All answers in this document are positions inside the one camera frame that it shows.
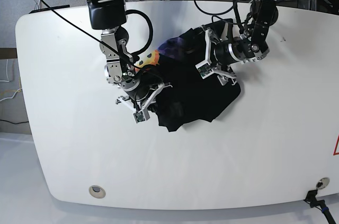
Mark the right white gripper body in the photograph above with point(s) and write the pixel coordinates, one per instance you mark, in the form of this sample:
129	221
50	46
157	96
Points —
140	96

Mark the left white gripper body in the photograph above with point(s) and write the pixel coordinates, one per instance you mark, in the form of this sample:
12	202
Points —
219	53

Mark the black T-shirt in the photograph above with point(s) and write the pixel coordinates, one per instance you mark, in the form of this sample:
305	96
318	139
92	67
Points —
189	97

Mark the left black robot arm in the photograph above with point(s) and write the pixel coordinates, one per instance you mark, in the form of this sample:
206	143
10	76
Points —
245	41

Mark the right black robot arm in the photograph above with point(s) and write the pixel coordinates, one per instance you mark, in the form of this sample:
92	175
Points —
109	16

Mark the left table grommet hole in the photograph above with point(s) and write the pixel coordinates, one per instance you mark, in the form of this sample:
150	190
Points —
97	192

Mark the table grommet hole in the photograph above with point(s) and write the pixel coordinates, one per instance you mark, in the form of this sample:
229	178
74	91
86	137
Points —
322	183
97	192

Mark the red warning triangle sticker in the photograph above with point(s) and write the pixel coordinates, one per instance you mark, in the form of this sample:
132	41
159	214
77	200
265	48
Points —
336	149

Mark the right table grommet hole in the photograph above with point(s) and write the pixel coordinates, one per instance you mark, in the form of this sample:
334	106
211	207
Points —
322	183

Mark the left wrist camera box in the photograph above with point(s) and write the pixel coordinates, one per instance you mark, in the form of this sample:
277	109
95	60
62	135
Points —
204	68

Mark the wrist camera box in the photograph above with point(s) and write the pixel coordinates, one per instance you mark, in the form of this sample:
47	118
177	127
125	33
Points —
141	116
204	68

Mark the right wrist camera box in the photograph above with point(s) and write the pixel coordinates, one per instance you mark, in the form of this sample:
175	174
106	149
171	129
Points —
141	116

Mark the black clamp with cable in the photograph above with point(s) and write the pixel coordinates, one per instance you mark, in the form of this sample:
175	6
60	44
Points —
313	202

